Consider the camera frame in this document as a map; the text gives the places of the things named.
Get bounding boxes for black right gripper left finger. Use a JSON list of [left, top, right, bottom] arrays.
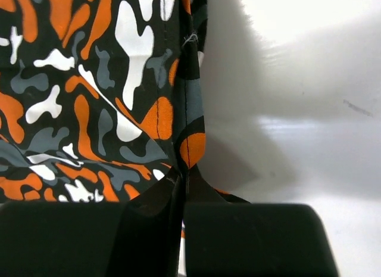
[[0, 166, 185, 277]]

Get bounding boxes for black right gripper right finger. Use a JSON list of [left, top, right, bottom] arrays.
[[183, 165, 340, 277]]

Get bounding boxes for orange grey camouflage shorts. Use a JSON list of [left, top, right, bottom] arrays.
[[0, 0, 251, 239]]

